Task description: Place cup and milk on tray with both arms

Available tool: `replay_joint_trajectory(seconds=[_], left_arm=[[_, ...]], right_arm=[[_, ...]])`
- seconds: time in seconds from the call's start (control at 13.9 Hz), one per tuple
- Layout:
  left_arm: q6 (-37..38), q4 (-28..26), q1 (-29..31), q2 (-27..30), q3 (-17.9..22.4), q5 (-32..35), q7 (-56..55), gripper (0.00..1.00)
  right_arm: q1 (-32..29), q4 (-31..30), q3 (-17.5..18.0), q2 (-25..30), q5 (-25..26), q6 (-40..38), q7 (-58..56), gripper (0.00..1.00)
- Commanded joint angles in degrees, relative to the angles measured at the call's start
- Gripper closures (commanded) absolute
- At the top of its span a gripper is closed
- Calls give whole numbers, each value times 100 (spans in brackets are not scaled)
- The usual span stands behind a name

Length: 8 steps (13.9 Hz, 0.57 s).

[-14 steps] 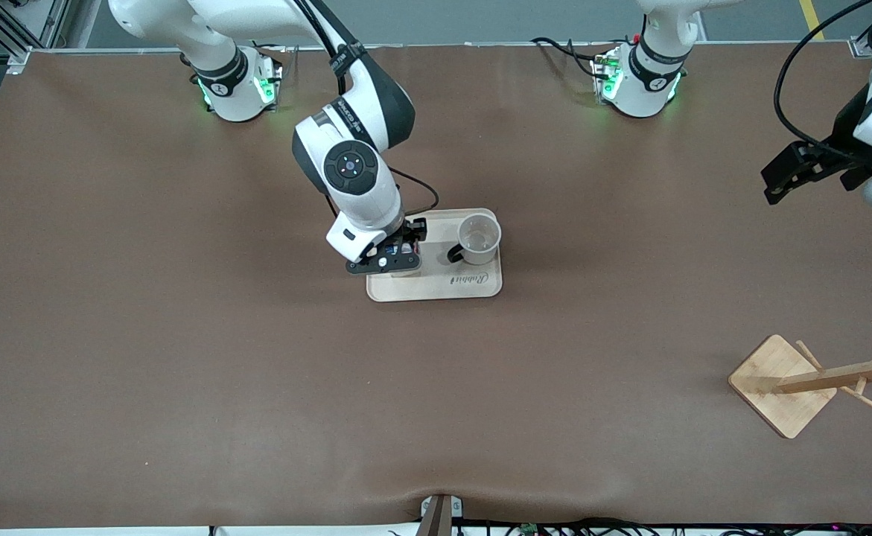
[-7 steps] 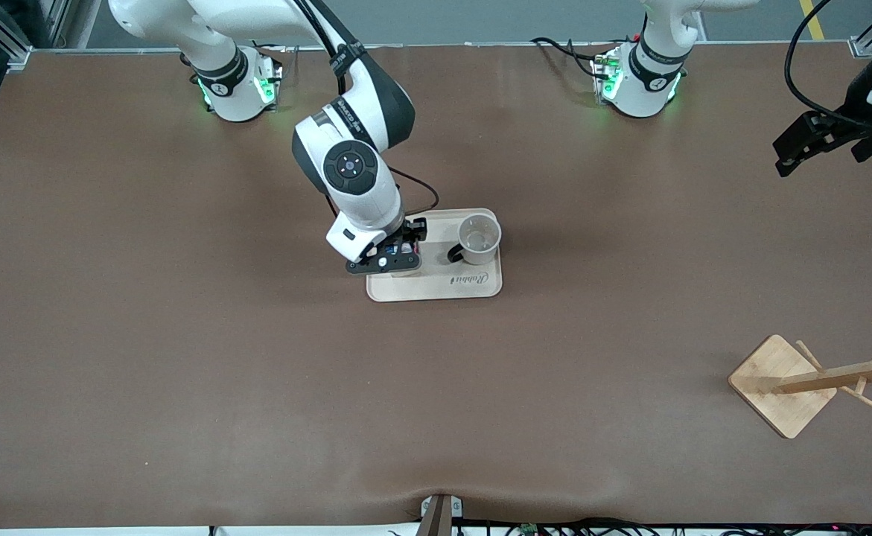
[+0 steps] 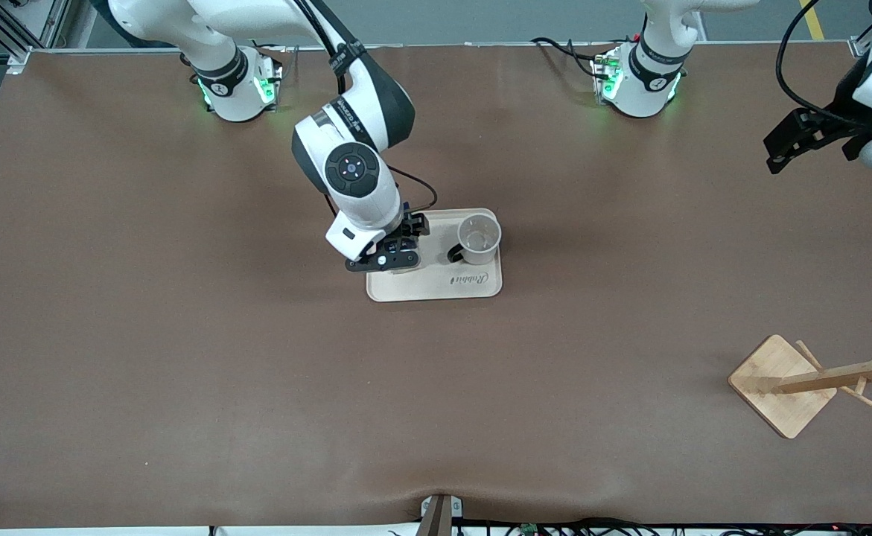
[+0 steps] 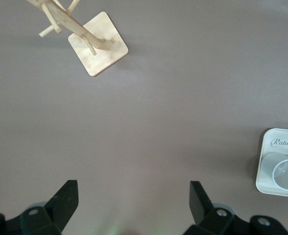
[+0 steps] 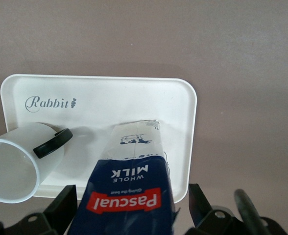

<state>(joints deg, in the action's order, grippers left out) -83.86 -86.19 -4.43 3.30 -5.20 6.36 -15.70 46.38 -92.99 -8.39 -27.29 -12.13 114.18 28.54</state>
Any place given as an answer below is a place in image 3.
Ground beige rabbit print tray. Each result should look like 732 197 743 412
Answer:
366 208 503 303

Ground wooden mug stand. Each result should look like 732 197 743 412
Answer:
728 319 872 440

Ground metal table edge bracket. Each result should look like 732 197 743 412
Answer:
419 494 465 536

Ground aluminium frame with black bars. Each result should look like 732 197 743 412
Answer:
0 0 71 75

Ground brown table cover sheet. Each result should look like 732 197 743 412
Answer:
0 43 872 531

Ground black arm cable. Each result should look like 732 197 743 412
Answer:
287 0 438 217
777 0 865 124

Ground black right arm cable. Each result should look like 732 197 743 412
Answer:
287 0 438 217

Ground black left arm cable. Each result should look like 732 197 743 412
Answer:
777 0 865 124

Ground black base cable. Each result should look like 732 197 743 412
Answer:
531 37 608 79
238 0 299 53

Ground white smiley cup black handle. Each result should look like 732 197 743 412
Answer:
447 214 503 266

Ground black right base cable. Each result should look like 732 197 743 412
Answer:
238 0 299 53

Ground black left base cable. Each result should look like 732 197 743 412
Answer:
531 37 608 79

